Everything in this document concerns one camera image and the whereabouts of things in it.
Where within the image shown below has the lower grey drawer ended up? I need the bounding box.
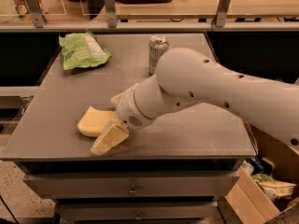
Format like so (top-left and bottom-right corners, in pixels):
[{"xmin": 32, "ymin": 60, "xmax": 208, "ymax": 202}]
[{"xmin": 55, "ymin": 202, "xmax": 217, "ymax": 221}]

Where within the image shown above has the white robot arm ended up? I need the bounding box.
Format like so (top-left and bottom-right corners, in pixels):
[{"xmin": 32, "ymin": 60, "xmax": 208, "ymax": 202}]
[{"xmin": 91, "ymin": 48, "xmax": 299, "ymax": 155}]

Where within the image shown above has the green rice chip bag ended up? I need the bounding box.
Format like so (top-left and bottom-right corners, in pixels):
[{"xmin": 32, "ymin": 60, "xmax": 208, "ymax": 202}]
[{"xmin": 59, "ymin": 31, "xmax": 111, "ymax": 70}]

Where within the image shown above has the left metal bracket post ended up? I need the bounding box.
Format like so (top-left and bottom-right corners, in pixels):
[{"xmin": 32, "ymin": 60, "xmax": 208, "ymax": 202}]
[{"xmin": 25, "ymin": 0, "xmax": 46, "ymax": 28}]

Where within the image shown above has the brown cardboard box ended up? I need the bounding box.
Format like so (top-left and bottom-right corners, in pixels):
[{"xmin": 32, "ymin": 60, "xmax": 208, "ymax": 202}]
[{"xmin": 219, "ymin": 125, "xmax": 299, "ymax": 224}]

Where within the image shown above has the yellow green snack packet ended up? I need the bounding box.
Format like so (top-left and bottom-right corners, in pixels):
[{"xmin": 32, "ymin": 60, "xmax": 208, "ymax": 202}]
[{"xmin": 251, "ymin": 174, "xmax": 296, "ymax": 203}]

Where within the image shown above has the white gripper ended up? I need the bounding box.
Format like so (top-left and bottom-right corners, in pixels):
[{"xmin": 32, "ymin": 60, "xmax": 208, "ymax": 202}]
[{"xmin": 91, "ymin": 83, "xmax": 153, "ymax": 156}]

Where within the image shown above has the black floor cable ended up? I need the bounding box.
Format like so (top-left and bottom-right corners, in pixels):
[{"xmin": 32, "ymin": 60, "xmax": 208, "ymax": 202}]
[{"xmin": 0, "ymin": 194, "xmax": 20, "ymax": 224}]

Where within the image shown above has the middle metal bracket post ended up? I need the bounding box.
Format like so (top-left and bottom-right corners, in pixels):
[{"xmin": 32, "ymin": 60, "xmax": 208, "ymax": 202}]
[{"xmin": 104, "ymin": 0, "xmax": 117, "ymax": 28}]

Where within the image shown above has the right metal bracket post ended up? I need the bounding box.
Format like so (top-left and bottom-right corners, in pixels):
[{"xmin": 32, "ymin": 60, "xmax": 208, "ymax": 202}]
[{"xmin": 213, "ymin": 0, "xmax": 231, "ymax": 27}]

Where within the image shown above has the upper grey drawer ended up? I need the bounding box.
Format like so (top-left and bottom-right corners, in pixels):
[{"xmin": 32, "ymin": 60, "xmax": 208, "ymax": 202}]
[{"xmin": 23, "ymin": 172, "xmax": 239, "ymax": 199}]

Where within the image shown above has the yellow wavy sponge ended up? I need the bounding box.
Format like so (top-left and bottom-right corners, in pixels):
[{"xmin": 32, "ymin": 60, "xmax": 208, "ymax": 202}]
[{"xmin": 77, "ymin": 106, "xmax": 119, "ymax": 137}]

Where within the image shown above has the silver soda can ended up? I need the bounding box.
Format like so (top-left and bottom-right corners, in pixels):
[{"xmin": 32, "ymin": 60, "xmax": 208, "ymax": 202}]
[{"xmin": 149, "ymin": 35, "xmax": 169, "ymax": 75}]

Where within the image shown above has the grey drawer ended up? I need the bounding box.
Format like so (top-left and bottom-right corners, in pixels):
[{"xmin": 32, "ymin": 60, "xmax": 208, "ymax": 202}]
[
  {"xmin": 55, "ymin": 202, "xmax": 217, "ymax": 221},
  {"xmin": 23, "ymin": 172, "xmax": 239, "ymax": 199}
]

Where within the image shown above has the metal bracket post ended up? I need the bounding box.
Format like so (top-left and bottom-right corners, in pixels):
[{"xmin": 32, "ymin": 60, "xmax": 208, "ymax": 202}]
[
  {"xmin": 25, "ymin": 0, "xmax": 46, "ymax": 28},
  {"xmin": 213, "ymin": 0, "xmax": 231, "ymax": 27},
  {"xmin": 104, "ymin": 0, "xmax": 117, "ymax": 28}
]

